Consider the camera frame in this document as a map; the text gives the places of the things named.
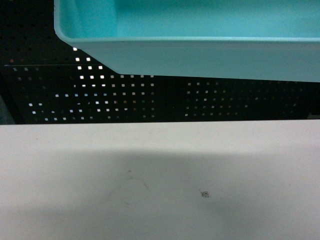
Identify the light teal plastic tray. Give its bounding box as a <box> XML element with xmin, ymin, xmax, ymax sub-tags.
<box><xmin>54</xmin><ymin>0</ymin><xmax>320</xmax><ymax>83</ymax></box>

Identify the black perforated metal panel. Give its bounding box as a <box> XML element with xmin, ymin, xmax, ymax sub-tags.
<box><xmin>0</xmin><ymin>0</ymin><xmax>320</xmax><ymax>124</ymax></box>

